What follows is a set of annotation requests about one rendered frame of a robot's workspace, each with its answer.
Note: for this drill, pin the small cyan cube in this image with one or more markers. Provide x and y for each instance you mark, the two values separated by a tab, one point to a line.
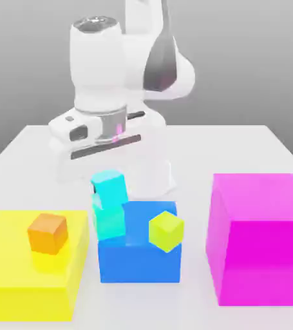
111	189

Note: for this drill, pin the large magenta box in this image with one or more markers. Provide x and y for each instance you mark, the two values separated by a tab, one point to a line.
262	257

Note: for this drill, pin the small yellow-green cube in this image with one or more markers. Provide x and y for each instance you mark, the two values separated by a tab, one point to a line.
165	232

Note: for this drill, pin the small orange cube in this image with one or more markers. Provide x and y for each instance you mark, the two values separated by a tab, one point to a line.
47	233

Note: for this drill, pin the large yellow box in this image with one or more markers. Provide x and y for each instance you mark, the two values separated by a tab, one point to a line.
12	288

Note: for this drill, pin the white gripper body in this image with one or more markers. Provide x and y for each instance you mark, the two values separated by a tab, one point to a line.
84	165

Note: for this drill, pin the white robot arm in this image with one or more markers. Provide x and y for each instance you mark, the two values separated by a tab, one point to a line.
97	67

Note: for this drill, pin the large blue box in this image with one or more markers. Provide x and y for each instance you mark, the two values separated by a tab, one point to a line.
138	263

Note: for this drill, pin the small teal cube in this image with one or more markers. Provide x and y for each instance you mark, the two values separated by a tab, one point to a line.
110	223

